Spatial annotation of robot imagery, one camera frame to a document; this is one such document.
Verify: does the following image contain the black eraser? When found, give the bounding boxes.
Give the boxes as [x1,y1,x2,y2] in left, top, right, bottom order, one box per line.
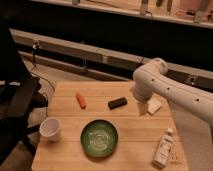
[108,97,127,110]

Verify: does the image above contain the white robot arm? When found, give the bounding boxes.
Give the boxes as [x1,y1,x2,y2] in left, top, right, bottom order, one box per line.
[133,58,213,126]

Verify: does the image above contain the white sponge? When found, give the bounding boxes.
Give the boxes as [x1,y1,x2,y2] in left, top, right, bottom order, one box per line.
[147,99,162,115]

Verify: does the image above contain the white lotion bottle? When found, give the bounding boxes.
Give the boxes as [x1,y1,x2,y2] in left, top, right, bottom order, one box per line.
[153,128,173,169]

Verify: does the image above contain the green plate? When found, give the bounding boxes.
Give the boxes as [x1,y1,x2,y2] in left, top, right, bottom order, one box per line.
[80,119,118,158]

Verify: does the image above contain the orange carrot toy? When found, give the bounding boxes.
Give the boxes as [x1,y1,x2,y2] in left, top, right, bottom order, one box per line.
[76,93,86,109]

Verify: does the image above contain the white cup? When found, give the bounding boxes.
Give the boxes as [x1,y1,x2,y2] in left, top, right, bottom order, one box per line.
[39,117,61,142]

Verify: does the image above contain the black chair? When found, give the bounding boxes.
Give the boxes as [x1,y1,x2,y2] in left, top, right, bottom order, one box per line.
[0,19,48,166]

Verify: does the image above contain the black cable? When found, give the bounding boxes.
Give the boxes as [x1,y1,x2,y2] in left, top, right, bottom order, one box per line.
[31,41,57,93]

